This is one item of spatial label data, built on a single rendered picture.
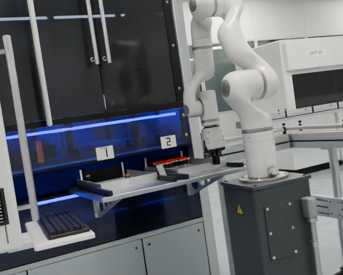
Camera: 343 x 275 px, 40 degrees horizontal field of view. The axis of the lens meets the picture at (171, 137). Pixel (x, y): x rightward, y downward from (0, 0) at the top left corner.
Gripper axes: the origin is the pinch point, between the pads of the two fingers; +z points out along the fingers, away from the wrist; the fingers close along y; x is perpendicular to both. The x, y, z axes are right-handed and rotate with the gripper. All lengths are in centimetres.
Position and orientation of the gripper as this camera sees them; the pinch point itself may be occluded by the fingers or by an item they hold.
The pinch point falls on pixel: (216, 160)
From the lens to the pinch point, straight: 215.1
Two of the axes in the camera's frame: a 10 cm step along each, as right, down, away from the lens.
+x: 4.6, -0.5, -8.9
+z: 1.6, 9.9, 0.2
